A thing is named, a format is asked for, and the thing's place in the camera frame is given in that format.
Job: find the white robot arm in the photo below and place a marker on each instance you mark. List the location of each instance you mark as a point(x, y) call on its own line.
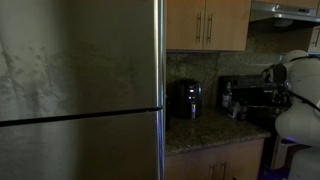
point(303, 100)

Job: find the black air fryer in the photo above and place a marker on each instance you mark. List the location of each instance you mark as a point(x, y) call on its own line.
point(186, 98)

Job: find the stainless steel refrigerator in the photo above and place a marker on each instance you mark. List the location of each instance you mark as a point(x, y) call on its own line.
point(83, 66)

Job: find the wooden base cabinet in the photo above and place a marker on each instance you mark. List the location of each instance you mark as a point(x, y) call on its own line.
point(213, 160)

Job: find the steel range hood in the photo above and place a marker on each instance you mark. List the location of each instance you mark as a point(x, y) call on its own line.
point(283, 13)

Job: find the wooden cabinet beside hood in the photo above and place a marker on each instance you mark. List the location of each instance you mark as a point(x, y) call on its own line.
point(315, 40)

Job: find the wooden wall cabinet two doors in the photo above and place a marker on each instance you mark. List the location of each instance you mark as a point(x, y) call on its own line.
point(186, 30)

